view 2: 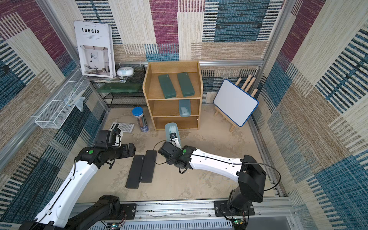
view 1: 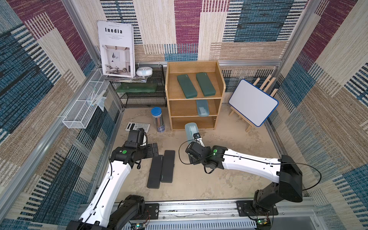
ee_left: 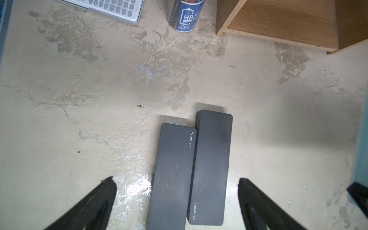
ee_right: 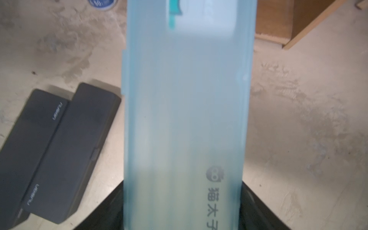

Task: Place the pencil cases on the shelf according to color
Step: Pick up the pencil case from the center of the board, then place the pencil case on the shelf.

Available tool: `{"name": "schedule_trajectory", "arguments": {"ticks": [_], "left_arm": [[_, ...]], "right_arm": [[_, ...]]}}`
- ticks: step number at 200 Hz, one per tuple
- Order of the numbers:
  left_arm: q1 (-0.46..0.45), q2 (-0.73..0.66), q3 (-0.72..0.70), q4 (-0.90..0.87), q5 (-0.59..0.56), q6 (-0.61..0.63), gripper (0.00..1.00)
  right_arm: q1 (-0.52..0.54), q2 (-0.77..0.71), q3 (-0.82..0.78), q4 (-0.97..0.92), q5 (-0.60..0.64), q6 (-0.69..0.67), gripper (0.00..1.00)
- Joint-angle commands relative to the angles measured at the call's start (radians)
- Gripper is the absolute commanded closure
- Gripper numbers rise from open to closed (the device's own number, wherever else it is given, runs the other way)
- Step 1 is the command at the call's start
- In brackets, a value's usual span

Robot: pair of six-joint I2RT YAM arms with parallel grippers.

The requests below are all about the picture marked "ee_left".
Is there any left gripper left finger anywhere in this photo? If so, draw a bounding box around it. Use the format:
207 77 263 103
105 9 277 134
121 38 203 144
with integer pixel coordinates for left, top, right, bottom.
46 176 117 230

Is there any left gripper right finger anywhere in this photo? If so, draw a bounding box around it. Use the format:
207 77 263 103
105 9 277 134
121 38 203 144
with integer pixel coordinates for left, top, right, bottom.
238 178 305 230

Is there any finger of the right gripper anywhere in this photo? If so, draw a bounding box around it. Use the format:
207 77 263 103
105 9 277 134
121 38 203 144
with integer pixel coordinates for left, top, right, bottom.
347 182 368 218

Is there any light teal pencil case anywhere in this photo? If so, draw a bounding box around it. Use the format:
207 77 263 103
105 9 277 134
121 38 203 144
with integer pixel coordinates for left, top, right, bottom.
350 93 368 187

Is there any black pencil case right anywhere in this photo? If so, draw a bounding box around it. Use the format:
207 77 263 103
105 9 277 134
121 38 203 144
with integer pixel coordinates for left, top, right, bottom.
187 110 233 226

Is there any black pencil case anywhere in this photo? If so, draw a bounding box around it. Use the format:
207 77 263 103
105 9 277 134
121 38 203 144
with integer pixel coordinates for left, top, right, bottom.
187 110 233 226
147 123 196 230

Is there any black pencil case left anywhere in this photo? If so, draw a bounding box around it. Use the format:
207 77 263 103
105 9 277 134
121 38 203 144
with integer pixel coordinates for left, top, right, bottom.
147 123 196 230

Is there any wooden three-tier shelf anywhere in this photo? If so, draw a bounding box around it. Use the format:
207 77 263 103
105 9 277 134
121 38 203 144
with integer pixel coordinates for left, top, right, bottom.
216 0 368 54

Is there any blue-lid pencil canister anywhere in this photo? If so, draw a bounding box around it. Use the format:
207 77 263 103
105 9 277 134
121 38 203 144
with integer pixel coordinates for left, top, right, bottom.
166 0 205 33

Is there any white calculator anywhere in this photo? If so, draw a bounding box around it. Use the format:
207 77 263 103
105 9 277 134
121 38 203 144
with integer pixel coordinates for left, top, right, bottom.
61 0 144 25

